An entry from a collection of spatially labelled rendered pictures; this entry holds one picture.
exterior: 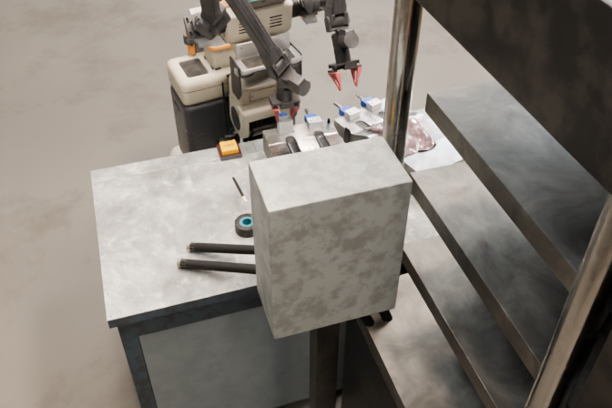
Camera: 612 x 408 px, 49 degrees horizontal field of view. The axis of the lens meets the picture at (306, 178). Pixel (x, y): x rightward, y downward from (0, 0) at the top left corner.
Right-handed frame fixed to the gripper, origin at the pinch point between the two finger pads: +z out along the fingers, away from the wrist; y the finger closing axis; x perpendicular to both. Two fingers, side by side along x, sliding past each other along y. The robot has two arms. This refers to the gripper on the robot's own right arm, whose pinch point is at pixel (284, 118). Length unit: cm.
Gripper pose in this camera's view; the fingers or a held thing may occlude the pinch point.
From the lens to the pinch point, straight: 242.0
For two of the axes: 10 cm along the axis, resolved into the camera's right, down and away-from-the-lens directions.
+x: -3.0, -6.2, 7.3
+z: -0.3, 7.7, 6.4
